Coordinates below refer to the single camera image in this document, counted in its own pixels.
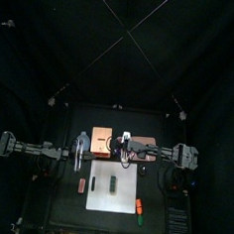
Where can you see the white cutting board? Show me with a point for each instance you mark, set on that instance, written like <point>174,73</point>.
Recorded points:
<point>122,202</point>

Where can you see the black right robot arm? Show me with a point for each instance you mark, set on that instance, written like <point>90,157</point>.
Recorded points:
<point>172,154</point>

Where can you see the pink red toy block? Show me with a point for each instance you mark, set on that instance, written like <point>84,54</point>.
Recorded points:
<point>81,186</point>

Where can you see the white text label sticker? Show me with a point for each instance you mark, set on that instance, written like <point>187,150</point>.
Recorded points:
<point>177,222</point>

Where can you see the black knife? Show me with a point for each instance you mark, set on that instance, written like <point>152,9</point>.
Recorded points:
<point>93,183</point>

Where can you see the copper wooden box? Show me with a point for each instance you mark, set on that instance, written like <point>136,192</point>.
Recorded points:
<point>101,141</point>

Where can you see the small black round object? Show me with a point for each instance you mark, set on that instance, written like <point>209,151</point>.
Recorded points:
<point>142,170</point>

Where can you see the dark green sushi roll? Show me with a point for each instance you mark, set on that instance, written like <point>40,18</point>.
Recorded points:
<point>112,184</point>

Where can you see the metal frame clamp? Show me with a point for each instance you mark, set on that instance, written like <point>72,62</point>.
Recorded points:
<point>9,23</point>
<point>182,115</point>
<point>51,101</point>

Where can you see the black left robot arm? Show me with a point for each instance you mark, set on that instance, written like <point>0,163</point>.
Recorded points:
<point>27,147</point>

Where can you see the pale blue translucent container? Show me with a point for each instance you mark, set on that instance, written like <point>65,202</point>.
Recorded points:
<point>84,138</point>

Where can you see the orange toy carrot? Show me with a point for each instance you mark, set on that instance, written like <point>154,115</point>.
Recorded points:
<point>139,206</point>

